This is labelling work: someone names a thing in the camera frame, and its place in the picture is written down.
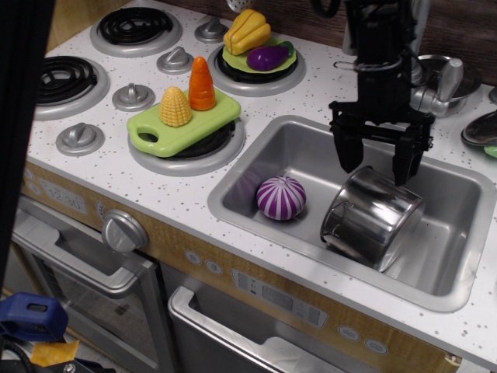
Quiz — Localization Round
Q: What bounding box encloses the silver stove knob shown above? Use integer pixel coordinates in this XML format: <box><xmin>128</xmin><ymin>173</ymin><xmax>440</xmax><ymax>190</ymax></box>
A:
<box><xmin>55</xmin><ymin>123</ymin><xmax>105</xmax><ymax>157</ymax></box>
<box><xmin>194</xmin><ymin>17</ymin><xmax>228</xmax><ymax>44</ymax></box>
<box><xmin>112</xmin><ymin>83</ymin><xmax>155</xmax><ymax>112</ymax></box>
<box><xmin>156</xmin><ymin>47</ymin><xmax>193</xmax><ymax>75</ymax></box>

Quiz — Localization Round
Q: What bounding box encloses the silver stove knob back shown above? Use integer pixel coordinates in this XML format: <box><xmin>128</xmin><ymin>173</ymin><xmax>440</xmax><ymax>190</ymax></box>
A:
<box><xmin>194</xmin><ymin>17</ymin><xmax>228</xmax><ymax>44</ymax></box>

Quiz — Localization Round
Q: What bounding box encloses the stainless steel pot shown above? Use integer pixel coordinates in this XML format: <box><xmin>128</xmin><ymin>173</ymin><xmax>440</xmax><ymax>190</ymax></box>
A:
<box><xmin>320</xmin><ymin>166</ymin><xmax>425</xmax><ymax>272</ymax></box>

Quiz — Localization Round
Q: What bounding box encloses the purple striped toy onion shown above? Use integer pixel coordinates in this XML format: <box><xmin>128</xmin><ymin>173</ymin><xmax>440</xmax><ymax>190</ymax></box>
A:
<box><xmin>256</xmin><ymin>176</ymin><xmax>307</xmax><ymax>221</ymax></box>

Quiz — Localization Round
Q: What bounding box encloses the purple toy eggplant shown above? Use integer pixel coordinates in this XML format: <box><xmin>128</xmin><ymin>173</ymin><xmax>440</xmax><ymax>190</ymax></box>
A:
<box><xmin>246</xmin><ymin>41</ymin><xmax>294</xmax><ymax>71</ymax></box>

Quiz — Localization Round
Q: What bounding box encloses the yellow tape piece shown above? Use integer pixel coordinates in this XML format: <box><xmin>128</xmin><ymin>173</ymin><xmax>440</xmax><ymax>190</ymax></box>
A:
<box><xmin>30</xmin><ymin>340</ymin><xmax>79</xmax><ymax>368</ymax></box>

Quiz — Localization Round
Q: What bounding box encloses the silver sink basin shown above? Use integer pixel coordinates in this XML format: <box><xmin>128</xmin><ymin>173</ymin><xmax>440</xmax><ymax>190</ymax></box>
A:
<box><xmin>208</xmin><ymin>116</ymin><xmax>496</xmax><ymax>312</ymax></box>

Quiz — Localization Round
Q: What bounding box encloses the silver slotted spoon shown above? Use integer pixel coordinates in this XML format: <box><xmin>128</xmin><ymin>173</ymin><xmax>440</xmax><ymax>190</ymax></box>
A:
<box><xmin>226</xmin><ymin>0</ymin><xmax>253</xmax><ymax>13</ymax></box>

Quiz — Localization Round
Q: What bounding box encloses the green toy plate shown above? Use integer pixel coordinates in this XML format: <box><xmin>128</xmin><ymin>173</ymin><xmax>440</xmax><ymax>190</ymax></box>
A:
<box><xmin>221</xmin><ymin>37</ymin><xmax>297</xmax><ymax>74</ymax></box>

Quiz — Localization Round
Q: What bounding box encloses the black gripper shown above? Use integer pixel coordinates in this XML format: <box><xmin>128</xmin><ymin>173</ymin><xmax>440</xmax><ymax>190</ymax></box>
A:
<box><xmin>329</xmin><ymin>65</ymin><xmax>434</xmax><ymax>187</ymax></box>

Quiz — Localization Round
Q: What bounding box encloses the dark foreground post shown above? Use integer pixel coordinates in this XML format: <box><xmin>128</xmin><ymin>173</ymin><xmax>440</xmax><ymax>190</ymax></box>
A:
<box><xmin>1</xmin><ymin>1</ymin><xmax>55</xmax><ymax>277</ymax></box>

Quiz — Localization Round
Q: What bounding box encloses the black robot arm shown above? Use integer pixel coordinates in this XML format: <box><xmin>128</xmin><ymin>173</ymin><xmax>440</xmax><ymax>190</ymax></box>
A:
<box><xmin>329</xmin><ymin>1</ymin><xmax>434</xmax><ymax>186</ymax></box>

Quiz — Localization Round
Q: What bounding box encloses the blue clamp tool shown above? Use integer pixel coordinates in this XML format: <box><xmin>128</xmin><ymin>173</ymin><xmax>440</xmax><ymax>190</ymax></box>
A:
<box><xmin>1</xmin><ymin>292</ymin><xmax>68</xmax><ymax>342</ymax></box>

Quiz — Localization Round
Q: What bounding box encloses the green toy item right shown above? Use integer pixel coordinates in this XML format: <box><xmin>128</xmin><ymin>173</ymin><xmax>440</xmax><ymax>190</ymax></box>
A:
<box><xmin>484</xmin><ymin>146</ymin><xmax>497</xmax><ymax>159</ymax></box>

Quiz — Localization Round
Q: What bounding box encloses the silver pan lid right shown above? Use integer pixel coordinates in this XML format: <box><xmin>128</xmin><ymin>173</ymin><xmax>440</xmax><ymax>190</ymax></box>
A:
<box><xmin>461</xmin><ymin>111</ymin><xmax>496</xmax><ymax>146</ymax></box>

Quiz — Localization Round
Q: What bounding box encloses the yellow toy corn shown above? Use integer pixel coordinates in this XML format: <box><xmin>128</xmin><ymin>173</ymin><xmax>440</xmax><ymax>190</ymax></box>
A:
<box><xmin>159</xmin><ymin>86</ymin><xmax>193</xmax><ymax>127</ymax></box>

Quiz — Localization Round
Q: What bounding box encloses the silver stove knob upper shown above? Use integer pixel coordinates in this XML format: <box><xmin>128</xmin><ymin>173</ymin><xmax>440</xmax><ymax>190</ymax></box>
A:
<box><xmin>156</xmin><ymin>47</ymin><xmax>193</xmax><ymax>75</ymax></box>

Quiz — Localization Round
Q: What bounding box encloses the green toy cutting board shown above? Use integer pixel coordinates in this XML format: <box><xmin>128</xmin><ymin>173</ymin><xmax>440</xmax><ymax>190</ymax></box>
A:
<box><xmin>127</xmin><ymin>89</ymin><xmax>241</xmax><ymax>158</ymax></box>

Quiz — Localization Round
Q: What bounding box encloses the yellow toy bell pepper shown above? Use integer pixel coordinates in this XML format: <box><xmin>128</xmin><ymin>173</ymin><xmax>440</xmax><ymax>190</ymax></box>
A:
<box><xmin>224</xmin><ymin>9</ymin><xmax>272</xmax><ymax>56</ymax></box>

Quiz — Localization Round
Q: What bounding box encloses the back right stove burner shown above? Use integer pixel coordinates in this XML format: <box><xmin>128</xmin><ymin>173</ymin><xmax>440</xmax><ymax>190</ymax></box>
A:
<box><xmin>207</xmin><ymin>47</ymin><xmax>306</xmax><ymax>97</ymax></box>

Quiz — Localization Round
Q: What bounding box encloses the front left stove burner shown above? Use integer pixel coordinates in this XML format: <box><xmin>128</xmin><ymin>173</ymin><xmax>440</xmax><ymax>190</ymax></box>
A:
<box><xmin>34</xmin><ymin>56</ymin><xmax>110</xmax><ymax>120</ymax></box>

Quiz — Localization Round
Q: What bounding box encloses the toy oven door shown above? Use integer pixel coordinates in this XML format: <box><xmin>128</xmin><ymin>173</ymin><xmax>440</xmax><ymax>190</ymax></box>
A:
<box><xmin>12</xmin><ymin>197</ymin><xmax>177</xmax><ymax>372</ymax></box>

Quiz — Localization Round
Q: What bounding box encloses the silver oven dial knob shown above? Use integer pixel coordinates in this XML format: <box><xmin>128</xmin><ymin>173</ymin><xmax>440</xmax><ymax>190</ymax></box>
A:
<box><xmin>102</xmin><ymin>209</ymin><xmax>149</xmax><ymax>253</ymax></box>

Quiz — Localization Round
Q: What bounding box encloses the black cable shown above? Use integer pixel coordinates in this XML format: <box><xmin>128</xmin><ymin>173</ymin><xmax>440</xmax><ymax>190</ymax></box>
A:
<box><xmin>2</xmin><ymin>337</ymin><xmax>40</xmax><ymax>373</ymax></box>

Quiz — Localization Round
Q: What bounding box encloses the silver stove knob middle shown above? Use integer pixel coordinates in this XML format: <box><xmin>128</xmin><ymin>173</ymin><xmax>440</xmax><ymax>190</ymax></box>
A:
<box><xmin>112</xmin><ymin>83</ymin><xmax>155</xmax><ymax>112</ymax></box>

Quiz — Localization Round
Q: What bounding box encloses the silver toy faucet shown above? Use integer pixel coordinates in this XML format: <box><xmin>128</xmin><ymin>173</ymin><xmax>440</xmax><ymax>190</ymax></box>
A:
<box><xmin>345</xmin><ymin>1</ymin><xmax>464</xmax><ymax>117</ymax></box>

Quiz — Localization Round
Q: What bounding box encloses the stove burner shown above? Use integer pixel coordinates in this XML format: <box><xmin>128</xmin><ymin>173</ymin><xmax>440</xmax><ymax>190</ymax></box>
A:
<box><xmin>207</xmin><ymin>47</ymin><xmax>306</xmax><ymax>97</ymax></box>
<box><xmin>90</xmin><ymin>7</ymin><xmax>182</xmax><ymax>58</ymax></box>
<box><xmin>34</xmin><ymin>56</ymin><xmax>110</xmax><ymax>120</ymax></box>
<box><xmin>127</xmin><ymin>120</ymin><xmax>245</xmax><ymax>177</ymax></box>

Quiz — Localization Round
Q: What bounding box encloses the silver stove knob front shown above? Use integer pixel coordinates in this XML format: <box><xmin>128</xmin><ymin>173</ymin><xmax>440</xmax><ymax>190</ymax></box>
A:
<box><xmin>55</xmin><ymin>123</ymin><xmax>105</xmax><ymax>157</ymax></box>

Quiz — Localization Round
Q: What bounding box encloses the silver metal bowl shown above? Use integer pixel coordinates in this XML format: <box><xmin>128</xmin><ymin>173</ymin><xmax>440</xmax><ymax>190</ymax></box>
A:
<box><xmin>419</xmin><ymin>54</ymin><xmax>481</xmax><ymax>115</ymax></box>

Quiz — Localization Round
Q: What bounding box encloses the back left stove burner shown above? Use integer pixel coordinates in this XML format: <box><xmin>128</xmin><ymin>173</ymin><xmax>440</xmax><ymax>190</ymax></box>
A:
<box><xmin>90</xmin><ymin>7</ymin><xmax>182</xmax><ymax>58</ymax></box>

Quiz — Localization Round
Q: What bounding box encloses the front right stove burner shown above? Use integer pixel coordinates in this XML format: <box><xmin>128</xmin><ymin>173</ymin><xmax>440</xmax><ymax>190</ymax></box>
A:
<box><xmin>127</xmin><ymin>120</ymin><xmax>245</xmax><ymax>177</ymax></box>

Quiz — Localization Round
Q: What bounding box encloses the toy dishwasher door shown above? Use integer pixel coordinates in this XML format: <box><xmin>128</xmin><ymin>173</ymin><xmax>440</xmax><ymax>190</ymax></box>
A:
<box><xmin>167</xmin><ymin>267</ymin><xmax>374</xmax><ymax>373</ymax></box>

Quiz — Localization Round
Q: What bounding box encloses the orange toy carrot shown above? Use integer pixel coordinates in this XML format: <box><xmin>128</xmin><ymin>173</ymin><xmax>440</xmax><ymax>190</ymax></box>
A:
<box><xmin>189</xmin><ymin>56</ymin><xmax>217</xmax><ymax>111</ymax></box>

